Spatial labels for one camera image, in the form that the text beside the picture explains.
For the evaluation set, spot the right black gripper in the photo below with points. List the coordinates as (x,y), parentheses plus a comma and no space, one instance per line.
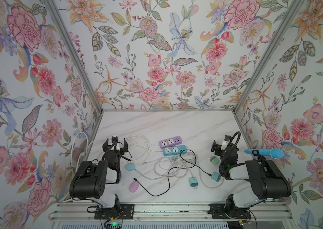
(218,148)

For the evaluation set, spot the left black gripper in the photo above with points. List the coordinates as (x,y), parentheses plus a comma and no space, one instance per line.
(122,151)

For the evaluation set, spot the green charger adapter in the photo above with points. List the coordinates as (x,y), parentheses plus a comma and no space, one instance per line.
(214,160)

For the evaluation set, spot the teal charger adapter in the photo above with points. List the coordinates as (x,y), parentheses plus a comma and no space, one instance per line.
(216,176)
(193,182)

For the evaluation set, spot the teal charger adapter front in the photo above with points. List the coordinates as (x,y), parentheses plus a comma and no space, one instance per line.
(193,182)

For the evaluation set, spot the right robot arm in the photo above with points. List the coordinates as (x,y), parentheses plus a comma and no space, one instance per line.
(265,179)

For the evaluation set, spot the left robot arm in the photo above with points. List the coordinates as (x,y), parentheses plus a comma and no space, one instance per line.
(90,180)

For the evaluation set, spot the teal earbud case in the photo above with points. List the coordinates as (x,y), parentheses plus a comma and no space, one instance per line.
(130,167)

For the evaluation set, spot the purple power strip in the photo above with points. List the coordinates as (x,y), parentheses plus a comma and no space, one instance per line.
(170,142)

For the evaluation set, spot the pink earbud case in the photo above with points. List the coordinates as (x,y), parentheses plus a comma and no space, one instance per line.
(133,186)

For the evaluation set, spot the teal power strip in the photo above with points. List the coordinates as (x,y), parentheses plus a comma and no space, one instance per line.
(175,150)

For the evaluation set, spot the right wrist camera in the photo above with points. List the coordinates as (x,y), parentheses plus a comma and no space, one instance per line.
(224,145)

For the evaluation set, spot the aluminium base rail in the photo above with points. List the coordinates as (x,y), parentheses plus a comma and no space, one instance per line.
(173,211)

